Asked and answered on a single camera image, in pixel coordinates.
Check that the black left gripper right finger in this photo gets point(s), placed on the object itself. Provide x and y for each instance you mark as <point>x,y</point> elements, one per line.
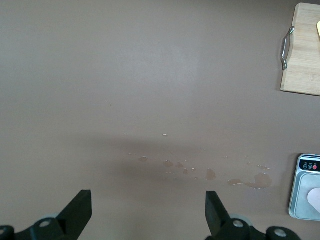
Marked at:
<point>217,217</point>

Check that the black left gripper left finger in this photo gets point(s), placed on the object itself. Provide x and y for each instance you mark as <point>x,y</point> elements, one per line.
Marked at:
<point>75,215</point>

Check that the pink plastic cup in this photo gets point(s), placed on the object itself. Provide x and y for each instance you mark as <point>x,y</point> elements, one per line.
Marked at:
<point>315,197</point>

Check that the silver digital kitchen scale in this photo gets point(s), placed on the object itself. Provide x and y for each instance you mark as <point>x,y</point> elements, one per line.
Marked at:
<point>300,195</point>

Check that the brown table cover sheet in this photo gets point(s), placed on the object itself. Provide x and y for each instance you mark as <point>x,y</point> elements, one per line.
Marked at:
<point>125,75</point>

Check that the wooden cutting board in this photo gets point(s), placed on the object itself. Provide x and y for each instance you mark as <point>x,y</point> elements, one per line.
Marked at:
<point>305,62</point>

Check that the yellow plastic fork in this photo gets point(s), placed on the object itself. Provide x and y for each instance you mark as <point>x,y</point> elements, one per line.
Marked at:
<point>318,28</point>

